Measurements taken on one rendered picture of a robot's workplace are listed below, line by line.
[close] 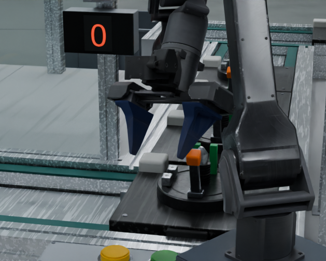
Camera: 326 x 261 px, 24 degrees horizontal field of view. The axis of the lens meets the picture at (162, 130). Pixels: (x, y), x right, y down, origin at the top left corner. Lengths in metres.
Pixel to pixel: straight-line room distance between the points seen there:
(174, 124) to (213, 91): 0.57
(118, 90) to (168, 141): 0.39
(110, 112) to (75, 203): 0.17
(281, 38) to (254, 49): 1.77
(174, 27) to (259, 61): 0.26
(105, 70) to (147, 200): 0.27
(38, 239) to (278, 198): 0.44
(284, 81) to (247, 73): 1.07
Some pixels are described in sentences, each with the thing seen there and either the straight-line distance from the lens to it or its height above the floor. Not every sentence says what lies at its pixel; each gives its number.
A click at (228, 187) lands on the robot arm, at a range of 0.80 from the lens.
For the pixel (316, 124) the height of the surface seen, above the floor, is 0.86.
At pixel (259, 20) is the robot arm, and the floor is 1.31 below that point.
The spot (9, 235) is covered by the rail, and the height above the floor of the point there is 0.96.
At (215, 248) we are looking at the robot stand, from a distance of 0.86.
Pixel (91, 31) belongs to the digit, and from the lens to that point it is 1.27.
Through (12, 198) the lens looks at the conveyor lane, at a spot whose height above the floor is 0.92.
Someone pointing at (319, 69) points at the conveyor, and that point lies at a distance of 2.34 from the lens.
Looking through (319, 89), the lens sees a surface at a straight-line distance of 2.23.
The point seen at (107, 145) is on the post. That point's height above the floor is 0.99.
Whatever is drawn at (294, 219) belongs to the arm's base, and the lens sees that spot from 0.84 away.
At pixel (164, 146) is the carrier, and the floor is 0.97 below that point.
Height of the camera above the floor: 1.46
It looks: 19 degrees down
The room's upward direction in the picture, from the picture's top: straight up
